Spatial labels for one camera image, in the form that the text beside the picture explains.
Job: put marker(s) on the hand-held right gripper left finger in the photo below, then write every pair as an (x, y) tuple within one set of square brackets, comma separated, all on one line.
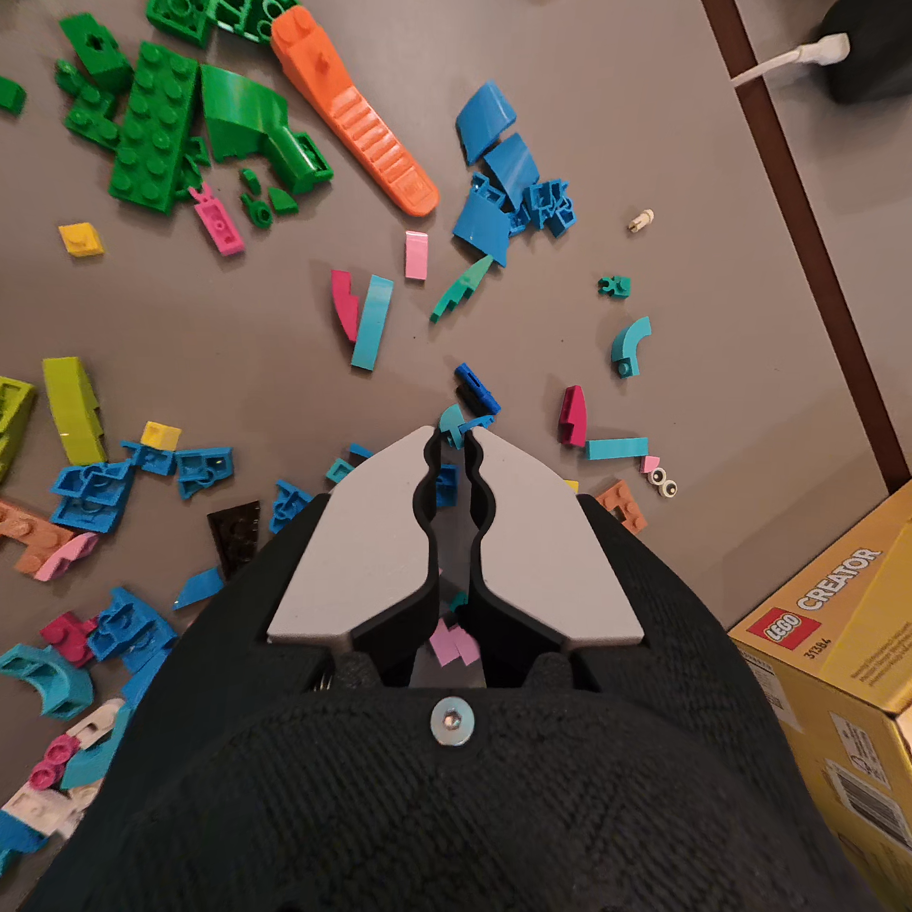
[(356, 556)]

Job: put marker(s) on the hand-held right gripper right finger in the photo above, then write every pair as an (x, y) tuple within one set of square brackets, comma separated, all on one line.
[(548, 556)]

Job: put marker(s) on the small turquoise quarter-round brick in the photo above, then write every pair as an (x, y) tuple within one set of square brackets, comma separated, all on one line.
[(449, 424)]

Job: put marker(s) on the small turquoise slope brick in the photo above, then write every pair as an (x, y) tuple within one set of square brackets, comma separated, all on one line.
[(340, 470)]

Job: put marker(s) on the light brown corner plate brick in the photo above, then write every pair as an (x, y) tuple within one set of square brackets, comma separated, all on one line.
[(625, 504)]

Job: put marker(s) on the lavender tile brick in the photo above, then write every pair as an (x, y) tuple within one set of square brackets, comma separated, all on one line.
[(442, 641), (468, 647)]

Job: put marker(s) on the black wedge plate brick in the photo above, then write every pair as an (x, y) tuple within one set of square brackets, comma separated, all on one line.
[(235, 534)]

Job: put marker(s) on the turquoise tile brick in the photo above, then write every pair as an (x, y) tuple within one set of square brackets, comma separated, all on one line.
[(616, 448)]

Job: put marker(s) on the magenta curved slope brick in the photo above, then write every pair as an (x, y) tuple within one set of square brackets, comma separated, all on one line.
[(573, 417), (345, 305)]

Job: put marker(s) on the blue wedge plate brick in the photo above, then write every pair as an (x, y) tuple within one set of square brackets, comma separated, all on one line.
[(199, 588)]

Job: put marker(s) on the dark blue pin brick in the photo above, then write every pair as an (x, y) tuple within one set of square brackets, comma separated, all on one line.
[(476, 390)]

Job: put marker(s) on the small yellow plate brick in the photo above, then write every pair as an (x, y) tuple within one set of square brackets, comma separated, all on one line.
[(161, 434)]

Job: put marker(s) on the long turquoise curved brick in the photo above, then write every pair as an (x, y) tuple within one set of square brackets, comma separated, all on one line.
[(373, 322)]

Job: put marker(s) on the small teal clip brick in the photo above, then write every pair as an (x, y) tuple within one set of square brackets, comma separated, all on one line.
[(614, 286)]

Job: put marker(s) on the teal wing brick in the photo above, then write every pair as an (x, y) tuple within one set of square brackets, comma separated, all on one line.
[(459, 291)]

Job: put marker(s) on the light pink curved brick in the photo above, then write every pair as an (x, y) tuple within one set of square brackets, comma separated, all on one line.
[(68, 556)]

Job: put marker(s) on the yellow toy box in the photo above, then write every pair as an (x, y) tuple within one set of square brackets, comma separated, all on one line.
[(841, 641)]

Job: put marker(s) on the light pink tile brick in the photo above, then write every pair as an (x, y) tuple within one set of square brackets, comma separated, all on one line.
[(417, 255)]

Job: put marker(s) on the long lime slope brick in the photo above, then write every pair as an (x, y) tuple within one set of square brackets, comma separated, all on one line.
[(71, 410)]

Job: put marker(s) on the large turquoise arch brick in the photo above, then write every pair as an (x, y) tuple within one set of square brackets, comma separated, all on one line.
[(50, 680)]

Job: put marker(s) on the small cream pin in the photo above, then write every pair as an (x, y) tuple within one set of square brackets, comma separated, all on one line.
[(641, 221)]

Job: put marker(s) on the pink clip plate brick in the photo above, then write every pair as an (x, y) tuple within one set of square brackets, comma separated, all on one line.
[(217, 221)]

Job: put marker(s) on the lime wedge brick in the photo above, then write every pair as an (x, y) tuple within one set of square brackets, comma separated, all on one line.
[(14, 420)]

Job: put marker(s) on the yellow slope brick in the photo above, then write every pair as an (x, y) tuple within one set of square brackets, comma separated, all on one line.
[(82, 239)]

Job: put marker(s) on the orange brick separator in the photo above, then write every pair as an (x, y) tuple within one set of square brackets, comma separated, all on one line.
[(356, 121)]

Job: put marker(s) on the pile of green bricks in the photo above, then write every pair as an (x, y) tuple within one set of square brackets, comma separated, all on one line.
[(153, 128)]

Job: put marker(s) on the black charger box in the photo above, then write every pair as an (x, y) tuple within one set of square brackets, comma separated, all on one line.
[(876, 57)]

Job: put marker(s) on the blue bracket brick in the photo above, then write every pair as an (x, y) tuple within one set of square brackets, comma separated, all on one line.
[(292, 502), (447, 484)]

